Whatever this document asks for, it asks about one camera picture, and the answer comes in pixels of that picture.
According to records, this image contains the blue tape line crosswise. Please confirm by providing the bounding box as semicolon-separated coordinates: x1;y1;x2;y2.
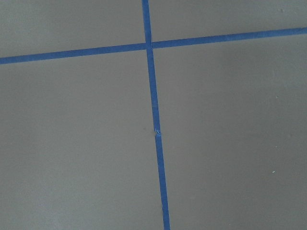
0;27;307;65

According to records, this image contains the blue tape line lengthwise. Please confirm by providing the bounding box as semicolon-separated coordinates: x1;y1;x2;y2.
142;0;171;230

